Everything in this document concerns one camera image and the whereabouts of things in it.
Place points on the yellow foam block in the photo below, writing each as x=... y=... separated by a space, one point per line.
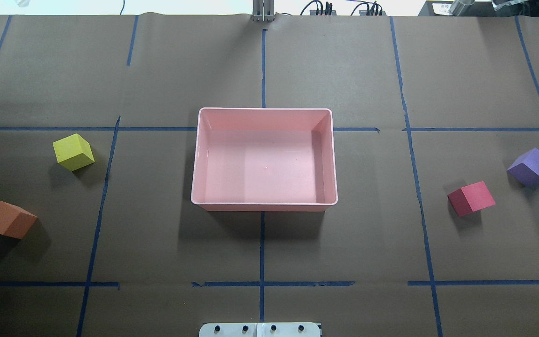
x=73 y=152

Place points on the red foam block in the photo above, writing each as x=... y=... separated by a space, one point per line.
x=471 y=198

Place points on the purple foam block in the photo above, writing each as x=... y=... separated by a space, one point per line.
x=525 y=168

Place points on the pink plastic bin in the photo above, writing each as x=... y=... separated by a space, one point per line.
x=264 y=159

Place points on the brown paper table cover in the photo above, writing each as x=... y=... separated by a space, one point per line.
x=421 y=106

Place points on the orange foam block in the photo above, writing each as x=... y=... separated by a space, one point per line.
x=15 y=222

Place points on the aluminium frame post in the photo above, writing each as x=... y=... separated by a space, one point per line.
x=263 y=11

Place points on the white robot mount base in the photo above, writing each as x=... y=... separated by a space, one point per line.
x=261 y=329

